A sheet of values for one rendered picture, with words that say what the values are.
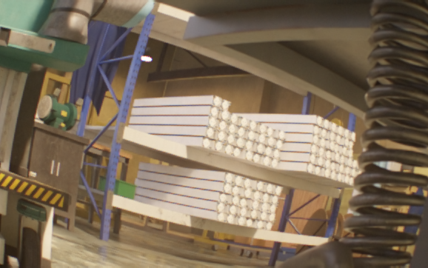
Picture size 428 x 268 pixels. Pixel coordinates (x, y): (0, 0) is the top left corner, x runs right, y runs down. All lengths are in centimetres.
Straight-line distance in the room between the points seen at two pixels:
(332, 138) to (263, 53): 501
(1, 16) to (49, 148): 295
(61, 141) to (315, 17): 418
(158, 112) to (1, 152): 407
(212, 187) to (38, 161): 157
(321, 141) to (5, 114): 419
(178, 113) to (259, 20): 489
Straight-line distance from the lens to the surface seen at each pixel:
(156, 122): 578
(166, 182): 576
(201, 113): 534
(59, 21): 173
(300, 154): 566
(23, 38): 169
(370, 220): 40
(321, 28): 62
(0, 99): 190
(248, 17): 70
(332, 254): 38
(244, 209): 539
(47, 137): 468
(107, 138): 583
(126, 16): 185
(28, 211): 163
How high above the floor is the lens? 33
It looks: 7 degrees up
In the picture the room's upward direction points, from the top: 12 degrees clockwise
